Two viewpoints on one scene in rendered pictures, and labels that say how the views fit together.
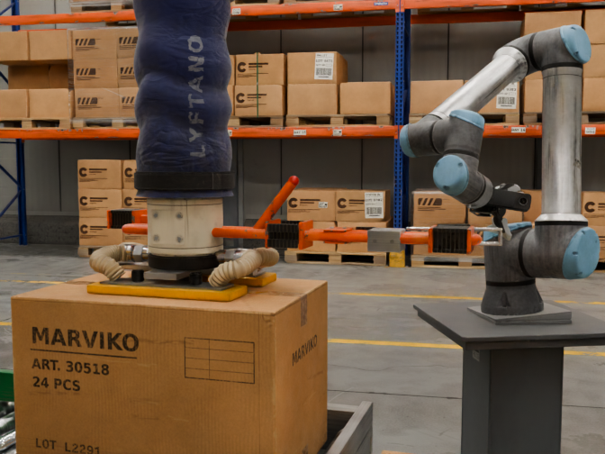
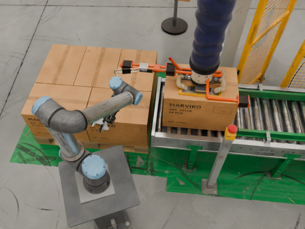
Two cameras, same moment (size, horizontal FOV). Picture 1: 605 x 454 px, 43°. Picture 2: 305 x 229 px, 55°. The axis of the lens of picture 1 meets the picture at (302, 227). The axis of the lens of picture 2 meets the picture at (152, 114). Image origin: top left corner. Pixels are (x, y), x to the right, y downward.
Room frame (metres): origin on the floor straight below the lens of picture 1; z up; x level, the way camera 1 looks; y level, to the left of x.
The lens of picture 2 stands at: (3.25, -0.42, 2.73)
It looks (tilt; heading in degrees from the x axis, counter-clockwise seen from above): 54 degrees down; 169
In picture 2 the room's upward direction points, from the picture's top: straight up
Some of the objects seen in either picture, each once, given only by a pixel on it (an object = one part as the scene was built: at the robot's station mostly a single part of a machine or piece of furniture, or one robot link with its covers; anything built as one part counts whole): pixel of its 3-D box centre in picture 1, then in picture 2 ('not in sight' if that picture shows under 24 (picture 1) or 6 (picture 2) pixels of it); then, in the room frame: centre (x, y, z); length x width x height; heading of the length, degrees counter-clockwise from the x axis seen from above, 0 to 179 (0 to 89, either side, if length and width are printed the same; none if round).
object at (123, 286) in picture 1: (167, 282); not in sight; (1.63, 0.30, 0.97); 0.34 x 0.10 x 0.05; 72
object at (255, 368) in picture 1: (179, 373); (198, 97); (1.71, 0.28, 0.75); 0.60 x 0.40 x 0.40; 73
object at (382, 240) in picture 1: (386, 240); (144, 67); (1.58, -0.18, 1.07); 0.07 x 0.07 x 0.04; 72
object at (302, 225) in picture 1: (289, 233); (170, 69); (1.65, 0.03, 1.08); 0.10 x 0.08 x 0.06; 162
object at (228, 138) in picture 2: not in sight; (218, 163); (2.25, 0.34, 0.50); 0.07 x 0.07 x 1.00; 73
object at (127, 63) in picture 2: (451, 239); (127, 65); (1.54, -0.30, 1.08); 0.08 x 0.07 x 0.05; 72
